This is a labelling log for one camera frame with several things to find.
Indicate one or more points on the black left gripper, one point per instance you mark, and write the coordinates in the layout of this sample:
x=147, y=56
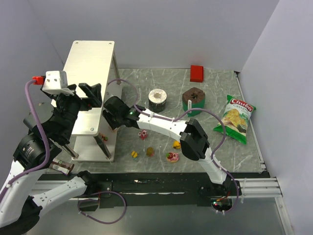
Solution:
x=81, y=98

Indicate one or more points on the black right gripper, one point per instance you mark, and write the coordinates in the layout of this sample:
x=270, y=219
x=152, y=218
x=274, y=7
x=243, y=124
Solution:
x=110, y=118

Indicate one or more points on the pink red mushroom toy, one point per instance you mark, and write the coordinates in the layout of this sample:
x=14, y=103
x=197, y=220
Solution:
x=143, y=134

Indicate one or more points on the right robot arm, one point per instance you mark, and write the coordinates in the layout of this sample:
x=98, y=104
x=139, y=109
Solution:
x=192, y=137

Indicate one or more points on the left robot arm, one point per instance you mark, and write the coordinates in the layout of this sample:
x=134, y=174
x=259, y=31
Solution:
x=49, y=129

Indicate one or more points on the white two-tier shelf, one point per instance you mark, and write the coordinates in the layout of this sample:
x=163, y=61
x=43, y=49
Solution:
x=93, y=62

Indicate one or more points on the black and white tape roll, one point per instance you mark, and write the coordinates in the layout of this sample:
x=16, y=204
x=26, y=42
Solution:
x=157, y=100

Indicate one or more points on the yellow bee toy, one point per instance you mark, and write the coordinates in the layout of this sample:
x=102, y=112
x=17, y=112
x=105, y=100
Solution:
x=134, y=155

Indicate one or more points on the olive round toy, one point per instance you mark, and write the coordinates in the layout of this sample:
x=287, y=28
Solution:
x=150, y=151

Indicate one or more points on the yellow duck toy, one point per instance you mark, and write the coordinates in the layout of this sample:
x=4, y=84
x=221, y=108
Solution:
x=176, y=145

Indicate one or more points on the pink donut toy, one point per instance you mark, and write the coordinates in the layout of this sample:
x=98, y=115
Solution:
x=172, y=157

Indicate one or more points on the brown snack bar wrapper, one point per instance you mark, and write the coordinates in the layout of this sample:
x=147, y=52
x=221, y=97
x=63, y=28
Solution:
x=61, y=166

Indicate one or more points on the brown and green cup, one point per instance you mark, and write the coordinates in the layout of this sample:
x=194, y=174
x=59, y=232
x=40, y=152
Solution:
x=193, y=98

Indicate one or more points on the red block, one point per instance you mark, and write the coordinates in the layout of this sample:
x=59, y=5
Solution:
x=196, y=73

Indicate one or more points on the green chips bag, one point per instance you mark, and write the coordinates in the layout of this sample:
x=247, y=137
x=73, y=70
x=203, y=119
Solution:
x=236, y=118

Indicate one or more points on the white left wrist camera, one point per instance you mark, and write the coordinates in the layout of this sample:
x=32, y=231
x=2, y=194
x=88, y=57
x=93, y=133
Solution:
x=56, y=83

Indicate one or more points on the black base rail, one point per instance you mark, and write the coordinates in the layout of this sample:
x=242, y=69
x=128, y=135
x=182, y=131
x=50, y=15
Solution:
x=156, y=189

